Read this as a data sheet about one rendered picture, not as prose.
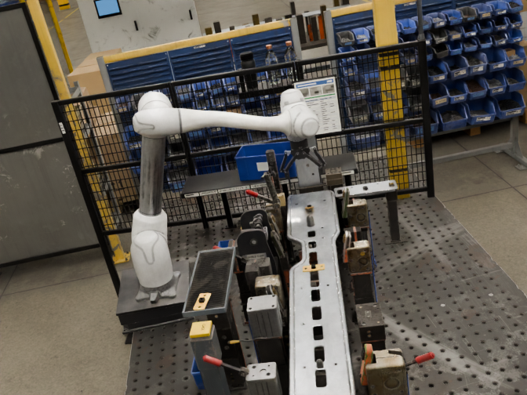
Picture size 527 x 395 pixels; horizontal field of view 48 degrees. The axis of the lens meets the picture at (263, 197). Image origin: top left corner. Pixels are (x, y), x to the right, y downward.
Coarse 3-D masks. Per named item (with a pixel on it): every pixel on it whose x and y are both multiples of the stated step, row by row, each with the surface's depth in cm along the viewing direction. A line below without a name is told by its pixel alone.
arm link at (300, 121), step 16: (192, 112) 234; (208, 112) 235; (224, 112) 235; (288, 112) 227; (304, 112) 225; (192, 128) 235; (240, 128) 233; (256, 128) 229; (272, 128) 228; (288, 128) 227; (304, 128) 222
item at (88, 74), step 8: (120, 48) 729; (88, 56) 714; (96, 56) 703; (80, 64) 675; (88, 64) 666; (96, 64) 657; (72, 72) 641; (80, 72) 633; (88, 72) 625; (96, 72) 625; (72, 80) 628; (80, 80) 628; (88, 80) 628; (96, 80) 629; (88, 88) 632; (96, 88) 632; (104, 88) 633; (104, 104) 641
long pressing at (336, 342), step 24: (312, 192) 282; (288, 216) 263; (336, 216) 257; (312, 240) 242; (336, 264) 223; (312, 288) 211; (336, 288) 209; (336, 312) 197; (312, 336) 188; (336, 336) 186; (312, 360) 178; (336, 360) 177; (312, 384) 169; (336, 384) 168
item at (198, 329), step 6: (192, 324) 178; (198, 324) 177; (204, 324) 177; (210, 324) 177; (192, 330) 176; (198, 330) 175; (204, 330) 175; (210, 330) 175; (192, 336) 174; (198, 336) 174
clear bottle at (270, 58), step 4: (268, 48) 296; (268, 52) 297; (272, 52) 297; (268, 56) 297; (272, 56) 297; (276, 56) 299; (268, 60) 297; (272, 60) 297; (276, 60) 298; (268, 64) 298; (268, 72) 301; (272, 72) 300; (276, 72) 300; (268, 76) 302; (272, 76) 301; (268, 80) 304; (272, 80) 302; (280, 80) 303; (276, 84) 303
